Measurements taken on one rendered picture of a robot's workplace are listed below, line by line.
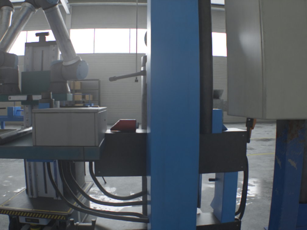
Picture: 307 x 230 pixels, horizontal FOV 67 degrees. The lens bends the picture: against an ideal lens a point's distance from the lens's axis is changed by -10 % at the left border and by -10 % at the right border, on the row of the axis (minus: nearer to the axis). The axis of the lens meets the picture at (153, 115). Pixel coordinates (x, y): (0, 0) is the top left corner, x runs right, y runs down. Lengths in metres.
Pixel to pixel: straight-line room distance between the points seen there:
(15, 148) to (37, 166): 1.59
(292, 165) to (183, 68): 0.51
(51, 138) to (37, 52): 1.67
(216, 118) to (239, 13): 0.60
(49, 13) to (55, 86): 0.59
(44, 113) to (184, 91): 0.50
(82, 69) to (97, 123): 1.18
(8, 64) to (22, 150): 0.75
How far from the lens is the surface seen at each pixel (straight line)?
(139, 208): 1.71
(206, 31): 1.15
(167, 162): 0.94
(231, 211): 1.35
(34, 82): 2.39
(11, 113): 10.71
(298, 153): 0.67
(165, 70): 0.92
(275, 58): 0.53
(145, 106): 1.39
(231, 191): 1.31
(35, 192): 2.58
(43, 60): 2.47
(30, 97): 2.23
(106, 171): 1.18
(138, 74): 1.19
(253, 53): 0.56
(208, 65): 1.12
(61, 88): 2.12
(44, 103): 1.23
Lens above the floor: 1.21
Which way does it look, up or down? 3 degrees down
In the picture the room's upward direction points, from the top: straight up
